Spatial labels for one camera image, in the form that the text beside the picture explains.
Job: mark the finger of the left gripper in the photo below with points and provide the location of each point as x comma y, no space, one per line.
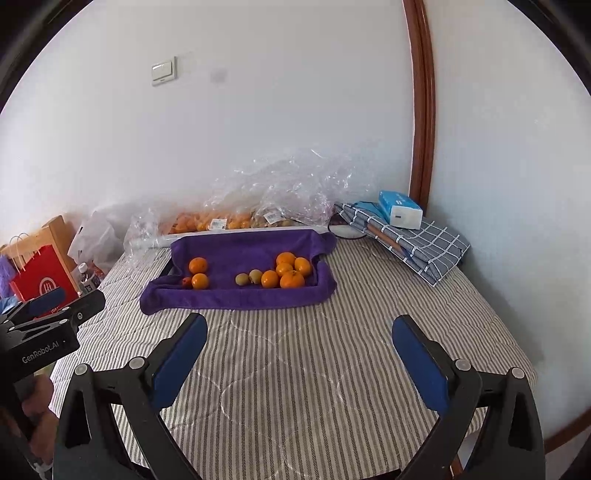
35,308

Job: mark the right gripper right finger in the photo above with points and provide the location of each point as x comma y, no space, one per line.
425,360

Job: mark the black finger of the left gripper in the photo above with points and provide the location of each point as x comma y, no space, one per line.
86,307

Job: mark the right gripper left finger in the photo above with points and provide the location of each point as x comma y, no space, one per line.
172,360

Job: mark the orange pile front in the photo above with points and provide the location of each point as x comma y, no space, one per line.
199,281

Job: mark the small orange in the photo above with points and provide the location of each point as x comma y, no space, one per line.
198,265

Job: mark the green brown fruit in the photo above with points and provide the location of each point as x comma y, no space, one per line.
255,276
242,279

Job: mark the large orange pile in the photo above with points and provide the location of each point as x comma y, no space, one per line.
286,258

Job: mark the left hand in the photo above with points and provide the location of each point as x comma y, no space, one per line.
45,422

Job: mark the red paper bag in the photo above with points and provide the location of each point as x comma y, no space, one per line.
44,275

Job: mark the white plastic bag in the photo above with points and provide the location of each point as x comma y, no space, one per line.
98,241

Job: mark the purple towel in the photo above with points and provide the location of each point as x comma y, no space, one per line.
227,255

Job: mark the blue checked folded cloth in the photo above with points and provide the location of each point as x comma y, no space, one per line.
431,252

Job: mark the striped quilt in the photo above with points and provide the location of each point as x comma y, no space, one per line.
318,392

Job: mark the blue white tissue pack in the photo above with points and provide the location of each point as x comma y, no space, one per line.
400,210

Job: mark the clear plastic fruit bags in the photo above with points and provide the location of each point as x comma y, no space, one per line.
300,187

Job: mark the white wall switch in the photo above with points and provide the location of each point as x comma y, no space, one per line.
163,72

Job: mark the brown wooden door frame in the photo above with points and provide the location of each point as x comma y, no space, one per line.
424,101

